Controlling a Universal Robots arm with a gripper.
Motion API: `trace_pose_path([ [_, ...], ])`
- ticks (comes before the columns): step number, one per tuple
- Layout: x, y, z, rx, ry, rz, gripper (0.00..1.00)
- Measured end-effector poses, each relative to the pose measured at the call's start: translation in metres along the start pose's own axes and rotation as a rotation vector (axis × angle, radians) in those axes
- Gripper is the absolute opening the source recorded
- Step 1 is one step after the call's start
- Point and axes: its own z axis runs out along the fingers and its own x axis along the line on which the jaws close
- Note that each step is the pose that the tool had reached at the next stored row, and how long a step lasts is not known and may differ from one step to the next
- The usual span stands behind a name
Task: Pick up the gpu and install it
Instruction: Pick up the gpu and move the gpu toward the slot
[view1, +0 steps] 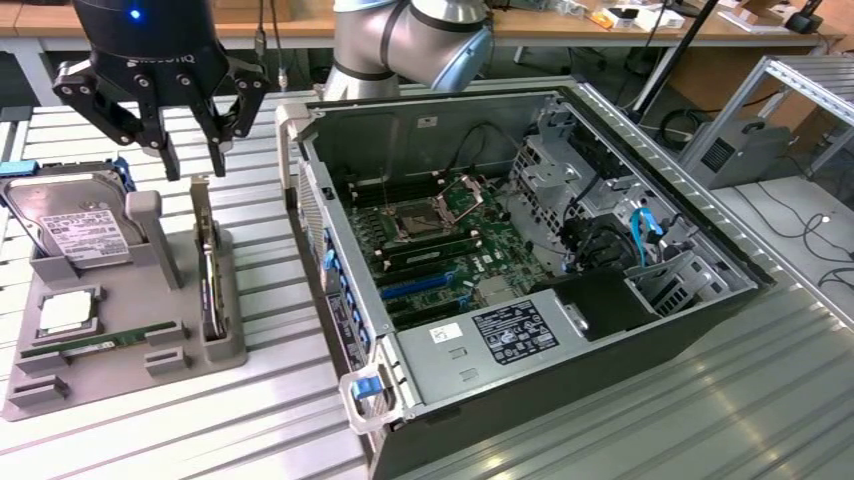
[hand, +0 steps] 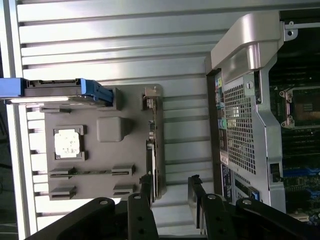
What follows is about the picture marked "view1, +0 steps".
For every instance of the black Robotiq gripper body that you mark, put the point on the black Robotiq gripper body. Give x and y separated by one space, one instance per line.
153 45

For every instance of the graphics card with metal bracket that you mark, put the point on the graphics card with metal bracket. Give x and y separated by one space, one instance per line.
212 280

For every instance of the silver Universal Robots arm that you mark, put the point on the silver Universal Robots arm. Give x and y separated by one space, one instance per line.
373 40

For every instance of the blue plastic disk caddy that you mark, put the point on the blue plastic disk caddy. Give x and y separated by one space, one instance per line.
122 175

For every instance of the brown cardboard box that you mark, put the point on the brown cardboard box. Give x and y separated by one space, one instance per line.
233 10

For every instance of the silver hard disk drive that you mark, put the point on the silver hard disk drive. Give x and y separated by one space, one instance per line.
73 220

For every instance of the CPU socket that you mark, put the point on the CPU socket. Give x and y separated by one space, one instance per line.
420 222

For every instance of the grey plastic parts rack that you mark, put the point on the grey plastic parts rack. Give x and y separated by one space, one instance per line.
133 320

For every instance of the silver CPU chip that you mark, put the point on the silver CPU chip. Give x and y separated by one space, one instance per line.
65 311

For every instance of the metal CPU socket cover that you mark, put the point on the metal CPU socket cover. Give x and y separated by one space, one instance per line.
467 192

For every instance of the green loose RAM stick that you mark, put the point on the green loose RAM stick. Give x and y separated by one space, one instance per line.
100 341

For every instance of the blue expansion slot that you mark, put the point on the blue expansion slot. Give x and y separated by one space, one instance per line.
413 286

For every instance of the green motherboard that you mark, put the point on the green motherboard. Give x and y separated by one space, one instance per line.
507 240

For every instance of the silver metal drive cage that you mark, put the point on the silver metal drive cage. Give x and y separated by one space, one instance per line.
553 175

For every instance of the silver chipset heatsink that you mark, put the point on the silver chipset heatsink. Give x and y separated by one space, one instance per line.
495 290

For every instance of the wooden desk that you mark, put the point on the wooden desk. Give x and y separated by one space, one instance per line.
547 31

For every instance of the blue case latch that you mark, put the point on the blue case latch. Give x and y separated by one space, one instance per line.
365 389

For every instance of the silver power supply unit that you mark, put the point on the silver power supply unit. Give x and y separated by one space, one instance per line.
467 360

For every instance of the black open PC case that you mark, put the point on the black open PC case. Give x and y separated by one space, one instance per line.
467 425

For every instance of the black slanted pole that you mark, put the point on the black slanted pole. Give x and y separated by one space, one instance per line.
673 55

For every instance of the white small box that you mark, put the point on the white small box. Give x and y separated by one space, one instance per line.
660 19

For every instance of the silver disk bay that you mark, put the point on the silver disk bay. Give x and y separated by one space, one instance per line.
680 290

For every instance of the grey box with vent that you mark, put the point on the grey box with vent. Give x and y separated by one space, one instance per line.
747 155

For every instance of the black desk device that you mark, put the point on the black desk device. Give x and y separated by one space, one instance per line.
800 22

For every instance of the aluminium profile frame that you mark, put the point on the aluminium profile frame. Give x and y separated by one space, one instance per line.
800 75

